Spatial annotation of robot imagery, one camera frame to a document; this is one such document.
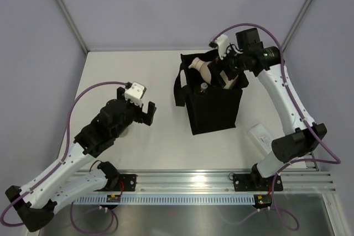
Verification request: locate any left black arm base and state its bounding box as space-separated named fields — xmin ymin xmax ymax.
xmin=98 ymin=174 xmax=137 ymax=192

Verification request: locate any white slotted cable duct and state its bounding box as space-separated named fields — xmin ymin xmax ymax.
xmin=74 ymin=194 xmax=255 ymax=206

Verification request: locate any aluminium rail frame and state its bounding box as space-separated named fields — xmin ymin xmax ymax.
xmin=69 ymin=171 xmax=337 ymax=195

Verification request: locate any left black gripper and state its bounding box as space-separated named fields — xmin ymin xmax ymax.
xmin=112 ymin=88 xmax=155 ymax=139

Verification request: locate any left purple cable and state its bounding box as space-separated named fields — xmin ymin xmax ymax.
xmin=0 ymin=81 xmax=131 ymax=234

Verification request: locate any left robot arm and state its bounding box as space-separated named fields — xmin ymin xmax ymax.
xmin=5 ymin=82 xmax=157 ymax=232

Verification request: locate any black canvas bag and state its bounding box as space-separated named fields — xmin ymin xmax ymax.
xmin=174 ymin=50 xmax=249 ymax=135

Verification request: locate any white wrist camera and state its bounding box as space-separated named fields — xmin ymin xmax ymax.
xmin=124 ymin=82 xmax=147 ymax=107
xmin=209 ymin=34 xmax=230 ymax=60

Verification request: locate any beige soap bottle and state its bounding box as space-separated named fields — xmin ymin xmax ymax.
xmin=188 ymin=57 xmax=240 ymax=90

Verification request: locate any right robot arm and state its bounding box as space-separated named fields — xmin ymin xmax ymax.
xmin=209 ymin=24 xmax=327 ymax=191

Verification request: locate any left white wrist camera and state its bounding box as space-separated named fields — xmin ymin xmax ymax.
xmin=124 ymin=82 xmax=147 ymax=107

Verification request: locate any purple cable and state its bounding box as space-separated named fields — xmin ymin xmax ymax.
xmin=211 ymin=23 xmax=341 ymax=233
xmin=0 ymin=81 xmax=131 ymax=234

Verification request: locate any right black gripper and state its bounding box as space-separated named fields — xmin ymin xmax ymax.
xmin=208 ymin=44 xmax=248 ymax=88

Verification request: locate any white clear bottle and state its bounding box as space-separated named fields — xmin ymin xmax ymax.
xmin=247 ymin=124 xmax=274 ymax=156

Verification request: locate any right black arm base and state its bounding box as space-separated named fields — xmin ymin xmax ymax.
xmin=228 ymin=173 xmax=284 ymax=192

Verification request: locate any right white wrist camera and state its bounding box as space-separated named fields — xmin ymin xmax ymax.
xmin=209 ymin=34 xmax=230 ymax=60

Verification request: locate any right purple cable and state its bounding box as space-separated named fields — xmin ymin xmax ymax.
xmin=211 ymin=23 xmax=341 ymax=233

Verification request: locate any orange bottle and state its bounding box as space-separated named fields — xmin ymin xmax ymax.
xmin=200 ymin=82 xmax=209 ymax=93

